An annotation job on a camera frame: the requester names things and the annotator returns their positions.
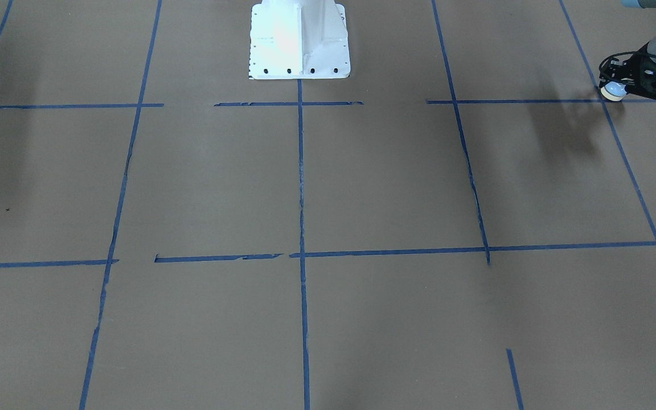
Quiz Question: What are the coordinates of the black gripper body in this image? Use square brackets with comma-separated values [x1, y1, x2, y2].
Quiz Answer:
[622, 55, 656, 100]

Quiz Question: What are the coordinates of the white blue call bell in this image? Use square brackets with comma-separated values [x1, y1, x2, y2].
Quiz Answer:
[599, 81, 628, 102]

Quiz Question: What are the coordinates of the brown paper table cover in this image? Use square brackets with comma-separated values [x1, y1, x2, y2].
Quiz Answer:
[0, 1, 656, 409]

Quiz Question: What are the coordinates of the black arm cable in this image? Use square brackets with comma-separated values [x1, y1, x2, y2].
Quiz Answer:
[598, 51, 650, 86]

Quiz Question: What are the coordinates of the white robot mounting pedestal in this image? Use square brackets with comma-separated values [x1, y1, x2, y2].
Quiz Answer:
[248, 1, 351, 80]

